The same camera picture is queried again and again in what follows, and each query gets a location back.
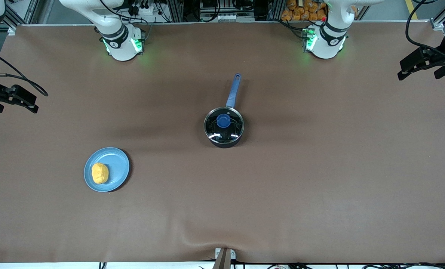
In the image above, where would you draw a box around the brown table mat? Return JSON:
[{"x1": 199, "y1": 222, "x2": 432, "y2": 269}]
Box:
[{"x1": 0, "y1": 21, "x2": 445, "y2": 264}]

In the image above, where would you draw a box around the white power strip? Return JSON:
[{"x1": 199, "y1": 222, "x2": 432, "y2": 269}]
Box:
[{"x1": 127, "y1": 0, "x2": 152, "y2": 16}]

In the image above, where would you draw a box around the blue round plate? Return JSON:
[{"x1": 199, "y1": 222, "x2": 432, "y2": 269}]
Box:
[{"x1": 83, "y1": 147, "x2": 130, "y2": 193}]

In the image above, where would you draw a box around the bag of orange items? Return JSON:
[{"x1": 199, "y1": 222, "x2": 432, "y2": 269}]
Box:
[{"x1": 281, "y1": 0, "x2": 327, "y2": 22}]

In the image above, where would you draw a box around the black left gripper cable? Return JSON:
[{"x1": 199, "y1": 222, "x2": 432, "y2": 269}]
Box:
[{"x1": 405, "y1": 0, "x2": 445, "y2": 53}]

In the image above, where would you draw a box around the glass lid with blue knob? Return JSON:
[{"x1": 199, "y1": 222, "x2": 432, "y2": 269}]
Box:
[{"x1": 204, "y1": 108, "x2": 243, "y2": 144}]

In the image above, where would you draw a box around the dark pot with blue handle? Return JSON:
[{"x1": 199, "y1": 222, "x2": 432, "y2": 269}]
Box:
[{"x1": 203, "y1": 73, "x2": 245, "y2": 149}]

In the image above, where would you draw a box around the yellow potato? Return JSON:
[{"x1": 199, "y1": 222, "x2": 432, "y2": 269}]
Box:
[{"x1": 91, "y1": 163, "x2": 109, "y2": 184}]

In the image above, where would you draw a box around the metal bracket with brown bar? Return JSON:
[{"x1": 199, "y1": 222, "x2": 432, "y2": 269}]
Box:
[{"x1": 215, "y1": 248, "x2": 236, "y2": 269}]

